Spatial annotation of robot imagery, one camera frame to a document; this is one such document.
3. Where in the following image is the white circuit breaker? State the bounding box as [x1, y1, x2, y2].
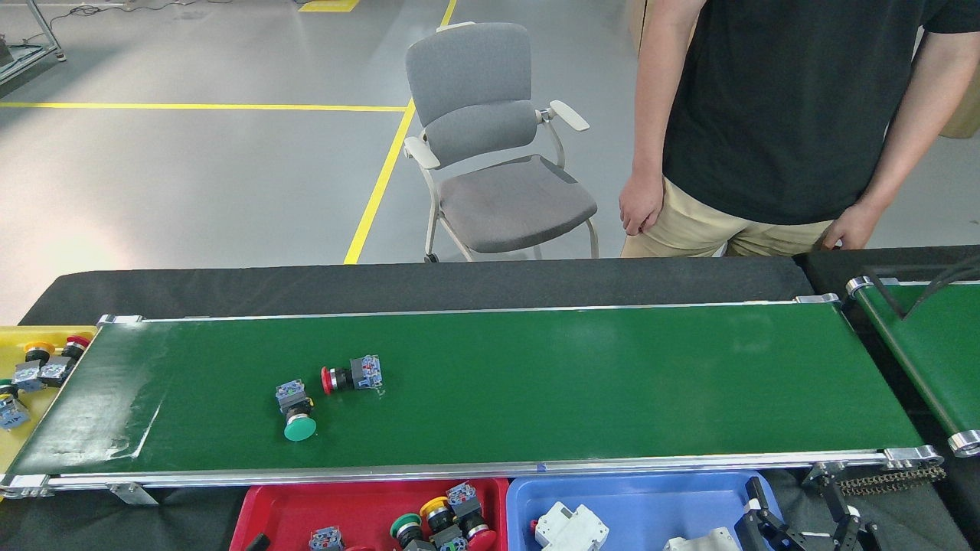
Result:
[531, 501, 611, 551]
[661, 527, 741, 551]

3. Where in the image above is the green push button switch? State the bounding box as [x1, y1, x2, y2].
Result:
[0, 378, 33, 431]
[389, 513, 439, 551]
[275, 379, 318, 442]

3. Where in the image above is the yellow push button switch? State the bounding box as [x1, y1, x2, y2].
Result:
[11, 340, 57, 393]
[419, 496, 469, 551]

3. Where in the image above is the red plastic tray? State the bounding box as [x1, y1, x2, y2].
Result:
[228, 478, 510, 551]

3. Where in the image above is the blue plastic tray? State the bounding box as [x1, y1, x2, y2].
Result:
[505, 471, 786, 551]

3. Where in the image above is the green feeder conveyor belt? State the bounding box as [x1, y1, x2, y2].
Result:
[846, 275, 980, 458]

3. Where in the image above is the long green conveyor belt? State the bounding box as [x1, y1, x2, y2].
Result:
[0, 293, 944, 506]

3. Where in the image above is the yellow plastic tray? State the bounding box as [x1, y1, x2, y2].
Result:
[0, 325, 100, 502]

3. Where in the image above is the person's left hand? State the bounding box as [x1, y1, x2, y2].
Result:
[823, 203, 889, 252]

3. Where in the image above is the person's right hand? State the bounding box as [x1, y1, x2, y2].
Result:
[619, 170, 665, 236]

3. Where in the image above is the large black cloth table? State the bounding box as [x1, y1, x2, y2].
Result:
[0, 256, 973, 551]

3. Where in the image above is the person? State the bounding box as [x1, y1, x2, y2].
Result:
[619, 0, 980, 258]

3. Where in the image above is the golden plant pot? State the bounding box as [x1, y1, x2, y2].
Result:
[938, 77, 980, 139]

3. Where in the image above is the grey office chair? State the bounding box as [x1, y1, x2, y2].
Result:
[403, 21, 599, 263]

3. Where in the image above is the grey metal rack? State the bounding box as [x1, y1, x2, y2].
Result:
[0, 0, 67, 85]

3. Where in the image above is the black drive chain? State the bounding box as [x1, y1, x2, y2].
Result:
[835, 465, 947, 497]

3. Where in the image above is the black floor cable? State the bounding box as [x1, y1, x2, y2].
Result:
[21, 0, 181, 41]

